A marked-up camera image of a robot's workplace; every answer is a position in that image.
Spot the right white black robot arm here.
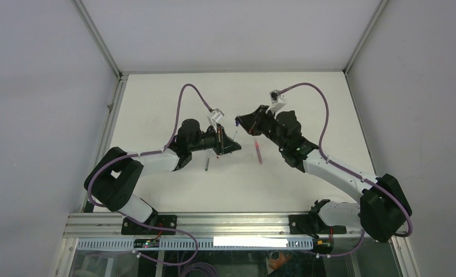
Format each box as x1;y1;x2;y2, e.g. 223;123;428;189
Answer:
235;105;412;242

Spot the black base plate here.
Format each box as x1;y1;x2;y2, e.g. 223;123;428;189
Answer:
288;214;347;237
121;214;178;235

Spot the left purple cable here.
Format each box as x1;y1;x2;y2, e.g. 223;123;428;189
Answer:
87;83;219;277

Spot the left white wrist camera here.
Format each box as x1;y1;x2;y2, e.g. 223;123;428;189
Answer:
207;108;225;132

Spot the purple cable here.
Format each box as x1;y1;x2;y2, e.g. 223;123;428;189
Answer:
87;83;219;277
278;82;414;257

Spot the pink pen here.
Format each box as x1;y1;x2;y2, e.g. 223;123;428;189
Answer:
254;140;263;165

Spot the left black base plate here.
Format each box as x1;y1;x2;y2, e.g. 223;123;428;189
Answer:
121;214;178;235

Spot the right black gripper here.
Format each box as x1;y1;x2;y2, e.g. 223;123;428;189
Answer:
236;106;287;150

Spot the white slotted cable duct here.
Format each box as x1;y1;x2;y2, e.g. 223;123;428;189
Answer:
77;236;313;252

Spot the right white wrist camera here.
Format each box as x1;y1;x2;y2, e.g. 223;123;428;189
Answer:
266;90;287;115

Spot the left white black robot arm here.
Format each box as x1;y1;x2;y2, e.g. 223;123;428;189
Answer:
84;119;242;234

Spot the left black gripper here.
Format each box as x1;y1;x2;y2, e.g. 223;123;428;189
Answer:
189;123;241;156

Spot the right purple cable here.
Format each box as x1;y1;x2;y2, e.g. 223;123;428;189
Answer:
278;82;414;257

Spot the aluminium front rail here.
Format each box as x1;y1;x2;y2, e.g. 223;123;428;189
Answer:
62;212;408;238

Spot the orange object below table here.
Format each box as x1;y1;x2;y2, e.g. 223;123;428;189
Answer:
267;251;291;270

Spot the grey pen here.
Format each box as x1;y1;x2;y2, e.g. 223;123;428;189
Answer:
204;150;211;172

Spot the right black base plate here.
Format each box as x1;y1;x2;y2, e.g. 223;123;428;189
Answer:
288;214;347;237

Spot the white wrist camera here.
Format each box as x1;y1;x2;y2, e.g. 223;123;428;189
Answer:
207;108;225;132
266;90;287;115

